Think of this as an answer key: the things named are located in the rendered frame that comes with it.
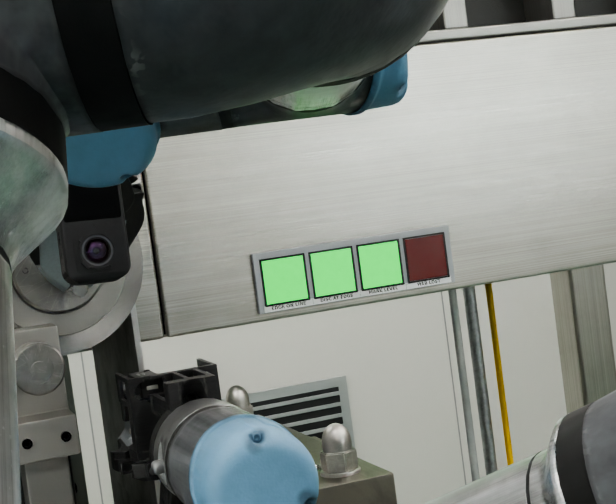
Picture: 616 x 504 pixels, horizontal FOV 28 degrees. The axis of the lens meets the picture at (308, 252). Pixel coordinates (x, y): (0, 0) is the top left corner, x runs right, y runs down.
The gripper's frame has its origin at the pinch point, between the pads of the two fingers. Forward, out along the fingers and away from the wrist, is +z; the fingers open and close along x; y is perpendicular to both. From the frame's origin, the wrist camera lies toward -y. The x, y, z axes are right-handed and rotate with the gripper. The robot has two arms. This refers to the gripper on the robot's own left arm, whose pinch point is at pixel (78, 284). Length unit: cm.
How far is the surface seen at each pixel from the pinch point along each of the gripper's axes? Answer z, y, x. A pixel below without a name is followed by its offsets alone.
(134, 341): 7.5, -1.3, -4.9
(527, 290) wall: 232, 142, -190
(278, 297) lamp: 32.1, 17.7, -28.2
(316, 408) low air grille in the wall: 247, 121, -110
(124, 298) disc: 4.5, 1.1, -4.4
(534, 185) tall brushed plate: 27, 25, -63
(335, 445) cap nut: 13.6, -11.7, -21.0
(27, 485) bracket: 9.4, -11.8, 6.2
